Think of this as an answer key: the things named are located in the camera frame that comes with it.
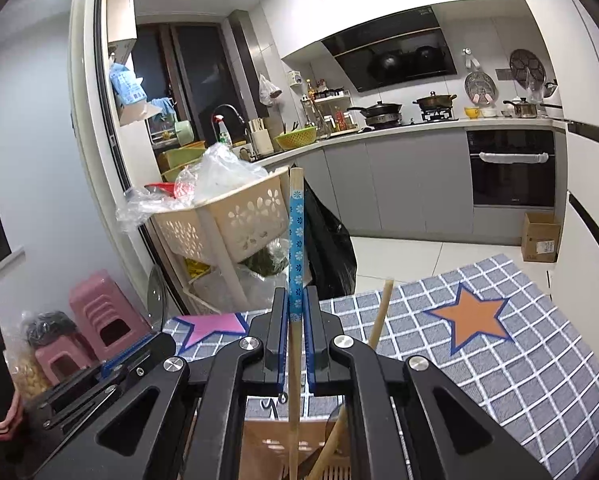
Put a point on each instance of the spray bottle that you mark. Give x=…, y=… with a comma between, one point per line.
x=223, y=135

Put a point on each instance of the tall pink plastic stool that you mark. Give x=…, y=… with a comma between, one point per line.
x=94, y=300

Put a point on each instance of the blue patterned wooden chopstick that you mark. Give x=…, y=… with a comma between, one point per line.
x=296, y=240

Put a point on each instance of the crumpled clear plastic bag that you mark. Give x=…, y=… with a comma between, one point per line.
x=139, y=207

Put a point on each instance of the blue printed bag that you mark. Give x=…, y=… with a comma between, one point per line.
x=127, y=85

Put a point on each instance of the grey kitchen base cabinets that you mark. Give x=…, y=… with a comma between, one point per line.
x=404, y=185

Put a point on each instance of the white plastic bag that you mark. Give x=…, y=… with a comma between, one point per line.
x=219, y=170

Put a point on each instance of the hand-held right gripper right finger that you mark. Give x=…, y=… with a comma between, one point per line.
x=310, y=340

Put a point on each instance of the round dark divided rack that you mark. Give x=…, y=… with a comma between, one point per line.
x=527, y=65

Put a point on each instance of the small steel saucepan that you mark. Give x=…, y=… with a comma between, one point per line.
x=524, y=109

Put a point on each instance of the stacked green plastic basins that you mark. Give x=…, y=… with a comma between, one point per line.
x=179, y=157

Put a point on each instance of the black curved faucet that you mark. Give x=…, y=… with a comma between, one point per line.
x=224, y=105

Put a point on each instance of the black range hood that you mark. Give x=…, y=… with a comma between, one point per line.
x=394, y=60

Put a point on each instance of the sliding door frame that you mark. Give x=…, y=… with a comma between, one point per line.
x=92, y=110

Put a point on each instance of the white refrigerator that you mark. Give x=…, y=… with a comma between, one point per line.
x=594, y=260

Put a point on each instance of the dark translucent plastic spoon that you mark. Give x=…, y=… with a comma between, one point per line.
x=155, y=300

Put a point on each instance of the pale green cup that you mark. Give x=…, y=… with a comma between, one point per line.
x=184, y=131

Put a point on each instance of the bag of yellow items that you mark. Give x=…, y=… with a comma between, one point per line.
x=24, y=380

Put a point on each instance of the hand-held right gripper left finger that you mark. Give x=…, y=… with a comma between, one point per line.
x=283, y=340

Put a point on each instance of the beige plastic utensil holder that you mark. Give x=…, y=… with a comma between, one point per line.
x=267, y=435

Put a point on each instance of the yellow-green colander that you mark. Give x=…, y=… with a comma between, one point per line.
x=295, y=137

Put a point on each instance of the yellow bowl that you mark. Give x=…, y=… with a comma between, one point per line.
x=472, y=112

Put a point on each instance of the round metal steamer plate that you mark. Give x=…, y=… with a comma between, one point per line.
x=479, y=85

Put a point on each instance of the white upper kitchen cabinets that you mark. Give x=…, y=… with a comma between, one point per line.
x=379, y=0

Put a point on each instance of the checked blue-grey star tablecloth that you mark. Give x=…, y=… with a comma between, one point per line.
x=504, y=385

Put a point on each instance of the beige flower-cut basket rack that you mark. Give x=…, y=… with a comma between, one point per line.
x=249, y=220

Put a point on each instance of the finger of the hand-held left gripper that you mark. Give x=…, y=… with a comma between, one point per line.
x=84, y=395
x=129, y=357

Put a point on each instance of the hanging plastic bag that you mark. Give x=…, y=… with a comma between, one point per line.
x=268, y=91

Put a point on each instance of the cardboard box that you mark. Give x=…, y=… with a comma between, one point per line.
x=542, y=240

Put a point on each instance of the black built-in oven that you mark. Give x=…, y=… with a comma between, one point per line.
x=509, y=185

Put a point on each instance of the white wall hook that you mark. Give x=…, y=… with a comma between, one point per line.
x=472, y=57

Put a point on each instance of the bag of black items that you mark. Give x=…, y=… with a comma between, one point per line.
x=52, y=325

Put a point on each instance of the white knife block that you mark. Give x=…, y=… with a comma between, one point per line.
x=263, y=142

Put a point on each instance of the spice rack with bottles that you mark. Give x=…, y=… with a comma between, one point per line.
x=329, y=115

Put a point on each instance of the short pink plastic stool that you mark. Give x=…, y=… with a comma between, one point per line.
x=54, y=355

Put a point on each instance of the black hanging bag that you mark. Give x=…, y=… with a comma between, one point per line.
x=329, y=250

